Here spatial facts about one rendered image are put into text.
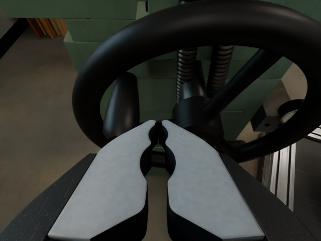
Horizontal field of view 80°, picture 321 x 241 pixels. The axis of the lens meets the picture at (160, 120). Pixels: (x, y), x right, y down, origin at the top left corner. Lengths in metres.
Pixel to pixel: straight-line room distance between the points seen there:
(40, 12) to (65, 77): 1.21
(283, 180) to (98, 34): 0.85
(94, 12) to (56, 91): 1.19
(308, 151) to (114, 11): 0.99
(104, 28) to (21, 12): 0.12
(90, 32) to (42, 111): 1.11
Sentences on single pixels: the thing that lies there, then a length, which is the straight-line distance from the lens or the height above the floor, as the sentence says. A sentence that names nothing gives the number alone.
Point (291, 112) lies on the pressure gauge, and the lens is 0.50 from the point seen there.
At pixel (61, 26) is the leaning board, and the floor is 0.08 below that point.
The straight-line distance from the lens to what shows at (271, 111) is 0.56.
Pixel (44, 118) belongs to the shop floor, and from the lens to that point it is 1.40.
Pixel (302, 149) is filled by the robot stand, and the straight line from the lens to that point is 1.10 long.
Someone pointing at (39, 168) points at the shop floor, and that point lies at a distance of 1.24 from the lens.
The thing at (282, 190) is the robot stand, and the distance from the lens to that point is 0.94.
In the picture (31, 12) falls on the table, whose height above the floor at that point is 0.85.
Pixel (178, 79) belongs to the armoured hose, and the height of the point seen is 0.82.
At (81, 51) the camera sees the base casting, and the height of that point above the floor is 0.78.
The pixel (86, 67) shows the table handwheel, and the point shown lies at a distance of 0.17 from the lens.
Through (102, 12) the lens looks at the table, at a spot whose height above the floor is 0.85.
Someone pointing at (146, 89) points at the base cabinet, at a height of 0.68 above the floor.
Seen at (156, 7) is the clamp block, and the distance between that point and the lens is 0.23.
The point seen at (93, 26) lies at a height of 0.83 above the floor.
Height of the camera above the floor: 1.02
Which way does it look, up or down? 58 degrees down
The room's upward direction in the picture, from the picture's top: 1 degrees clockwise
